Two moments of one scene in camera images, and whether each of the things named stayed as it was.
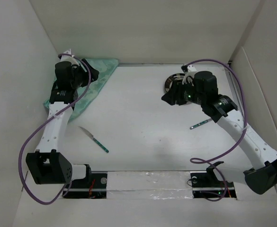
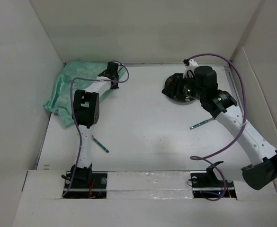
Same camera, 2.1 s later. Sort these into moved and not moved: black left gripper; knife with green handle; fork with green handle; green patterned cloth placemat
Moved: green patterned cloth placemat; black left gripper
Not moved: fork with green handle; knife with green handle
